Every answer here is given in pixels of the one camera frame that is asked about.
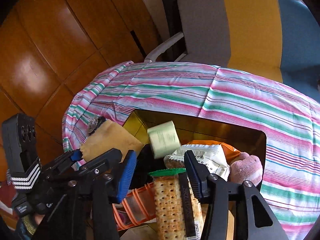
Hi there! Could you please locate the yellow sponge block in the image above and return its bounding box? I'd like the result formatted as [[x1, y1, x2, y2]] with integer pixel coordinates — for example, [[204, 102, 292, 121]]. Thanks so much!
[[80, 120, 144, 162]]

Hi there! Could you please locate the small green box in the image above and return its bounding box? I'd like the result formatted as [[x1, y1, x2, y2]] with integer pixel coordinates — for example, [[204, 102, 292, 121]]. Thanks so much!
[[147, 121, 181, 159]]

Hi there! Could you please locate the pink sock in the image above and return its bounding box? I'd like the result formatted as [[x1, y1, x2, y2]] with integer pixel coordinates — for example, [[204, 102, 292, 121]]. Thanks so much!
[[229, 152, 263, 186]]

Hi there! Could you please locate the orange plastic rack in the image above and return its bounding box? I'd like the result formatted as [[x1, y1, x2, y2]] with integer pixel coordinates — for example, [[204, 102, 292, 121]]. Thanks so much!
[[113, 183, 156, 231]]

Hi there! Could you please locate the cracker pack with green cap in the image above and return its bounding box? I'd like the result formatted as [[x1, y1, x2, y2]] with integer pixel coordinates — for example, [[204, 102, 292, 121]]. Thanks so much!
[[149, 168, 204, 239]]

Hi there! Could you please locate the black plastic stapler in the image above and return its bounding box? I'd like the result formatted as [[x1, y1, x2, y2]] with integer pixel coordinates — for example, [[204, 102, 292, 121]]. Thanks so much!
[[129, 144, 166, 190]]

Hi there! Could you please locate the cream box with gold text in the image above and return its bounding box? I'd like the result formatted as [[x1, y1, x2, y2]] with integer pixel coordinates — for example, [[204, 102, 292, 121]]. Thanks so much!
[[120, 224, 158, 240]]

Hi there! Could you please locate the person's left hand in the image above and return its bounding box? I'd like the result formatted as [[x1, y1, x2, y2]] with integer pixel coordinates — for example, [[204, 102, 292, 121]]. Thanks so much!
[[33, 213, 45, 226]]

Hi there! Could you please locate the orange snack packet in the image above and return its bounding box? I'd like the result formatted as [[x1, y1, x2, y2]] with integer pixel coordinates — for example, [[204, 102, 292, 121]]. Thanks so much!
[[188, 140, 246, 165]]

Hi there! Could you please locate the white crumpled wrapper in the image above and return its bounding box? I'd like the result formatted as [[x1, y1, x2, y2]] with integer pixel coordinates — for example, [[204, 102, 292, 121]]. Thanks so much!
[[164, 144, 230, 181]]

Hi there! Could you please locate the maroon gold-lined storage box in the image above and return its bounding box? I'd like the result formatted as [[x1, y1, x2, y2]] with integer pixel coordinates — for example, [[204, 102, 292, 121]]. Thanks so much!
[[122, 109, 267, 240]]

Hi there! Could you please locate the striped pink green tablecloth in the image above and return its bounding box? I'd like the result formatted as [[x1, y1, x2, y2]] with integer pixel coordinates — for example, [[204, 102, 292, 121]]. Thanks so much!
[[62, 61, 319, 239]]

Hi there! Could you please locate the grey yellow blue armchair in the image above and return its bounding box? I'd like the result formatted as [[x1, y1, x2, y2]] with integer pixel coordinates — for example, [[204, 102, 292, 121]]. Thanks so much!
[[145, 0, 319, 100]]

